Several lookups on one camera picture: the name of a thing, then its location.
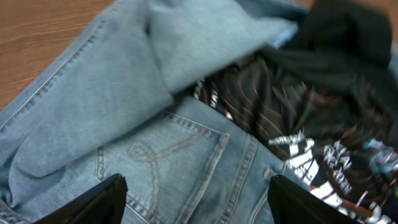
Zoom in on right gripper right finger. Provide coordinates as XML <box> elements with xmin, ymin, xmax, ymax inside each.
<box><xmin>268</xmin><ymin>175</ymin><xmax>356</xmax><ymax>224</ymax></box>

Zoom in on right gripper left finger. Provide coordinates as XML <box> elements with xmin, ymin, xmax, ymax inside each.
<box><xmin>35</xmin><ymin>174</ymin><xmax>128</xmax><ymax>224</ymax></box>

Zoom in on light blue denim jeans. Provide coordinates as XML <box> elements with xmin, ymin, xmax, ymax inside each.
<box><xmin>1</xmin><ymin>0</ymin><xmax>305</xmax><ymax>223</ymax></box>

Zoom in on black printed t-shirt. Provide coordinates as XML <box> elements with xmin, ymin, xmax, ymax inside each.
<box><xmin>190</xmin><ymin>51</ymin><xmax>397</xmax><ymax>222</ymax></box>

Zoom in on black garment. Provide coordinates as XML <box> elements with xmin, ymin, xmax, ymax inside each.
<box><xmin>262</xmin><ymin>1</ymin><xmax>397</xmax><ymax>97</ymax></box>

